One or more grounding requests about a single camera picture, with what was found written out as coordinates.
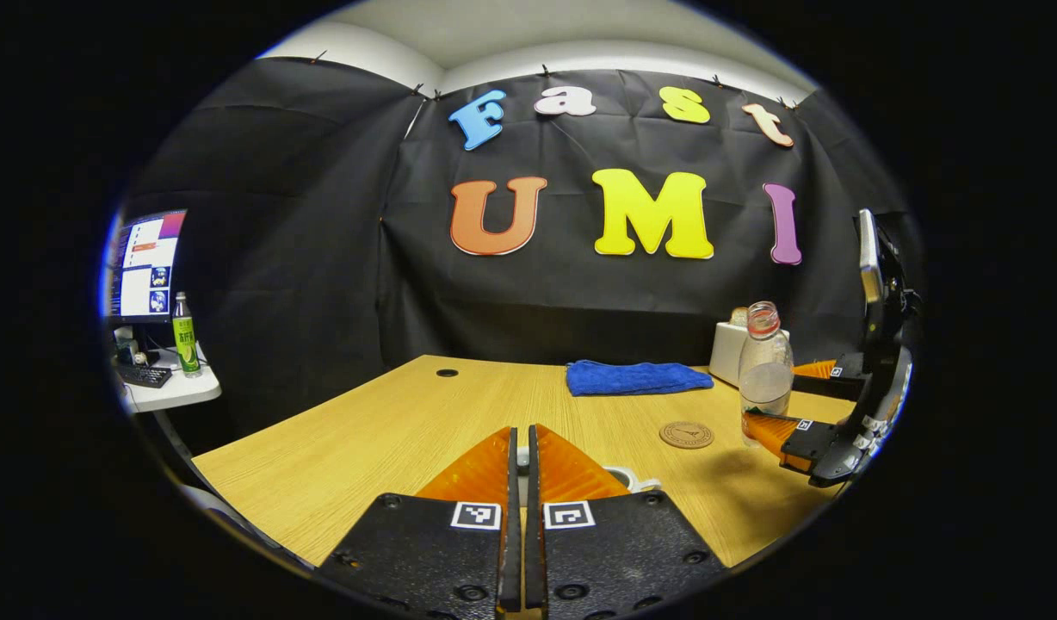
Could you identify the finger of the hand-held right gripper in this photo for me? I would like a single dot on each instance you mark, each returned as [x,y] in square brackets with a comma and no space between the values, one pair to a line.
[808,443]
[847,375]

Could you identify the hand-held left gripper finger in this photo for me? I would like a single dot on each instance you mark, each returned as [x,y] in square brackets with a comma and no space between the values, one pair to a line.
[512,517]
[533,534]

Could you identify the white teacup lid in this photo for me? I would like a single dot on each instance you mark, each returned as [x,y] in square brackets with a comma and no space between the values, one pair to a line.
[522,461]

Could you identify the clear plastic water bottle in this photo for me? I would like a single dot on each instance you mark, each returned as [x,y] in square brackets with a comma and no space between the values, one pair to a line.
[765,379]

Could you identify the round brown coaster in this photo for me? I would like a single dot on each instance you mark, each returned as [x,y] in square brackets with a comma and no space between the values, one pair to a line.
[687,435]

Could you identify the white painted teacup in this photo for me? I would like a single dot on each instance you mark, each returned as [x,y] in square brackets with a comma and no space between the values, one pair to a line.
[645,484]

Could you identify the green drink bottle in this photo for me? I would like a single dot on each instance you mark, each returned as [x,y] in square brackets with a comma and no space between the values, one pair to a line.
[186,340]

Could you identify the toast slice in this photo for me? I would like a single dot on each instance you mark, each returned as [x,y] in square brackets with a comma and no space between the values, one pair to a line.
[738,317]

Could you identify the white toaster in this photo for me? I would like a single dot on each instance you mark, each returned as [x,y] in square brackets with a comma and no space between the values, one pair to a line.
[725,353]

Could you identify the blue towel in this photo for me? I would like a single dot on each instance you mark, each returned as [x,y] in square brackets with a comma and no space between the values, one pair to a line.
[636,379]

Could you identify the black backdrop cloth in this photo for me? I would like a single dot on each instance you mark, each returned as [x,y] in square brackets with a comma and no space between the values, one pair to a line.
[305,258]

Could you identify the white side table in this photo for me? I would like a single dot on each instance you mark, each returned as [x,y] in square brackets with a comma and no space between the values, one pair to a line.
[184,392]

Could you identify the black keyboard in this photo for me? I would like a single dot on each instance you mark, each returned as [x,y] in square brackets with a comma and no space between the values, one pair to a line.
[144,375]

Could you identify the computer monitor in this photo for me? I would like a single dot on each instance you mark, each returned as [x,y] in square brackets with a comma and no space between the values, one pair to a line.
[148,267]

